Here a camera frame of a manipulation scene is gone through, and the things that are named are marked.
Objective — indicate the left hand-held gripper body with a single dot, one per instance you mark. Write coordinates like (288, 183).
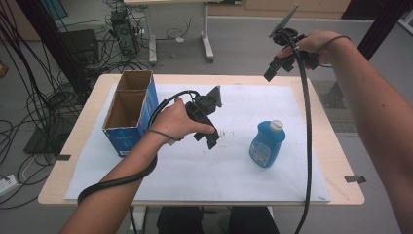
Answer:
(205, 104)

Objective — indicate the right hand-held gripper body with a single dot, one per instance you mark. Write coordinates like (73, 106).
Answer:
(289, 36)

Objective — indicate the blue bottle with white cap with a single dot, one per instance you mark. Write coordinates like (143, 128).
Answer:
(264, 146)

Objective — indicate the person's left hand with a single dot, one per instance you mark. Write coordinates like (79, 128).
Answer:
(173, 122)

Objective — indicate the person's right hand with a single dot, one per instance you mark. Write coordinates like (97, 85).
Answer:
(319, 44)

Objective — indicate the light wooden cabinet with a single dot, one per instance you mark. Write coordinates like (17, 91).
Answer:
(276, 8)

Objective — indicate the white paper sheet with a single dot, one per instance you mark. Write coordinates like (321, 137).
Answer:
(195, 175)

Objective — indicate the white desk with metal legs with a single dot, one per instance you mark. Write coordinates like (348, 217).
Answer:
(206, 35)

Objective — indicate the grey floor mat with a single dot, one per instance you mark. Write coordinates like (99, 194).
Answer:
(334, 118)

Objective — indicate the white paper scrap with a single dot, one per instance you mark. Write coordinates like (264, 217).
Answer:
(179, 39)

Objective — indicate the open blue cardboard box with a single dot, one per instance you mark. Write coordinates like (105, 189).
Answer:
(126, 139)

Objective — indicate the person's left leg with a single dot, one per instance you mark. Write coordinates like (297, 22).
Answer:
(180, 221)

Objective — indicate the person's leg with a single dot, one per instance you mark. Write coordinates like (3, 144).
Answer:
(180, 221)
(251, 221)

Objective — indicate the person's right leg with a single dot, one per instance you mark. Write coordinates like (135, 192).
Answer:
(251, 221)

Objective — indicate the white table leg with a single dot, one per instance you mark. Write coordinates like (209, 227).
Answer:
(139, 219)

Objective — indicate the black computer tower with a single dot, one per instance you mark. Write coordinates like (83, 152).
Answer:
(125, 32)

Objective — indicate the black box on floor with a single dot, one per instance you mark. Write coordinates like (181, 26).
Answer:
(81, 45)

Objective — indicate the black floor plate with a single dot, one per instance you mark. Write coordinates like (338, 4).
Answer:
(39, 143)

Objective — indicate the teal panel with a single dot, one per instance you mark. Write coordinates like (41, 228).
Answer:
(55, 8)

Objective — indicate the white power strip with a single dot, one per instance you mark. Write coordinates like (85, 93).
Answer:
(7, 185)

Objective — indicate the black metal frame post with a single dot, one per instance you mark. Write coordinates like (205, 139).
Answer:
(383, 26)
(52, 42)

